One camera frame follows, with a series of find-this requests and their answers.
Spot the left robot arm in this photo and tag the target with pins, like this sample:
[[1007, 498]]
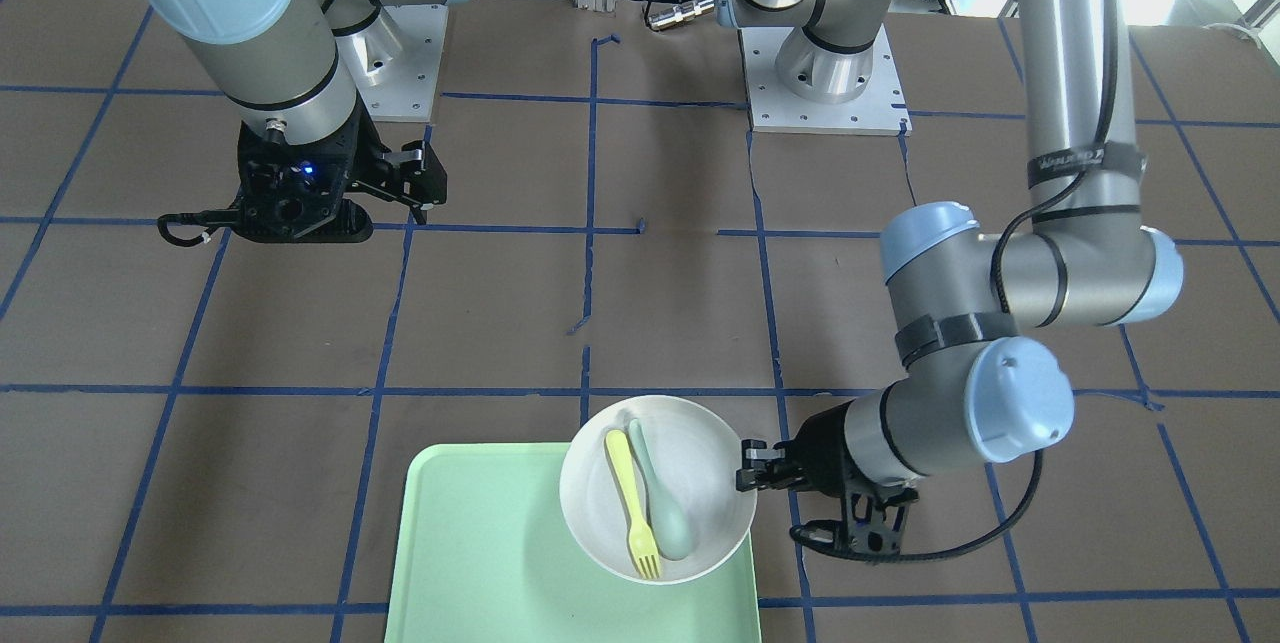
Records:
[[977, 389]]

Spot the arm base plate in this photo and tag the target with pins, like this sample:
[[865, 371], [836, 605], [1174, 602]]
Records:
[[395, 61], [796, 87]]

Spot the grey-green plastic spoon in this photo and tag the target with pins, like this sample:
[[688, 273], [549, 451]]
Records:
[[670, 524]]

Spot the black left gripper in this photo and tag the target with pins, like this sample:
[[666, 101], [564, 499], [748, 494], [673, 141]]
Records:
[[823, 450]]

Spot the silver cable connector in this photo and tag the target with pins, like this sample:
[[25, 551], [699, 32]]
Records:
[[679, 14]]

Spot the light green tray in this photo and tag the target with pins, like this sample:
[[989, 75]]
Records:
[[483, 555]]

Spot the white round plate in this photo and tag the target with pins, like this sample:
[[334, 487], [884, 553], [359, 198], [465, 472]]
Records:
[[696, 454]]

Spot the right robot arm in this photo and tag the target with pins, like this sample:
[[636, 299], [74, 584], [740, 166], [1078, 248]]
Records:
[[306, 77]]

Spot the yellow plastic fork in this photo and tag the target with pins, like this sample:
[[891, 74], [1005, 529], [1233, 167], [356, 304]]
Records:
[[640, 538]]

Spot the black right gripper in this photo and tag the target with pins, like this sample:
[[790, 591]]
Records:
[[361, 160]]

